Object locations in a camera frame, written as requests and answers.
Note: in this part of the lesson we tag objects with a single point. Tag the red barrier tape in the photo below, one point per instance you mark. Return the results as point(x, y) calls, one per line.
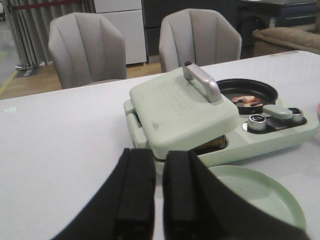
point(46, 4)

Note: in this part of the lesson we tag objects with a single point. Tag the white cabinet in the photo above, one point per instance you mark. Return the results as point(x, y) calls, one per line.
point(127, 17)

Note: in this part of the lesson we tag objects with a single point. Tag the bread slice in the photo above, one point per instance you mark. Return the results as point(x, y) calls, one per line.
point(209, 147)

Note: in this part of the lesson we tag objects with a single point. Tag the grey pleated curtain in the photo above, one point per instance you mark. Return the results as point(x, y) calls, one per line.
point(31, 27)

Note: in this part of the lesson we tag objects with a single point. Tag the silver control knob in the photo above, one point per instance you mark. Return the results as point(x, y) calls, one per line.
point(297, 115)
point(256, 122)

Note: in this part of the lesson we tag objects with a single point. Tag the right beige upholstered chair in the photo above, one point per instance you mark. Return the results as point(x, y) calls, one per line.
point(201, 36)

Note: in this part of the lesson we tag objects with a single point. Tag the right silver control knob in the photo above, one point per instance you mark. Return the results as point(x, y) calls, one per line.
point(297, 115)

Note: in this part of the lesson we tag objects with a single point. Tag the mint green round plate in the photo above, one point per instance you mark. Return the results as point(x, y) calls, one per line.
point(262, 192)

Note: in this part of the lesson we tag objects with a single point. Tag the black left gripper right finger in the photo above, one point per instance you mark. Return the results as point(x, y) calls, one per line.
point(198, 206)

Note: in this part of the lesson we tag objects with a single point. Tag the black round frying pan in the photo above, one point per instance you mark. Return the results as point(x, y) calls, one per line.
point(237, 87)

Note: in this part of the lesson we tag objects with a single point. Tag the beige upholstered chair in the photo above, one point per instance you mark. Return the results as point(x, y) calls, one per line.
point(201, 36)
point(86, 49)

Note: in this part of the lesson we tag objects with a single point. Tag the mint green sandwich maker lid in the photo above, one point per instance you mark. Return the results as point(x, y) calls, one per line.
point(178, 111)

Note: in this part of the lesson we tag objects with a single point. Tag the left silver control knob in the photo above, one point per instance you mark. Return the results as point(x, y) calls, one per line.
point(256, 122)

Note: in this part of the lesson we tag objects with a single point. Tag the pink plastic bowl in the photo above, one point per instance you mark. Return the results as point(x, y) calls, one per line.
point(318, 111)

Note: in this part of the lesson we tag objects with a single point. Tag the left beige upholstered chair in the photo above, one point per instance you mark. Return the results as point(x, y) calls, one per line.
point(86, 49)

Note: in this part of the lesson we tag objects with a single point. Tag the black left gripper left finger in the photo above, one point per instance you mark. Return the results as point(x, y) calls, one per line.
point(124, 206)

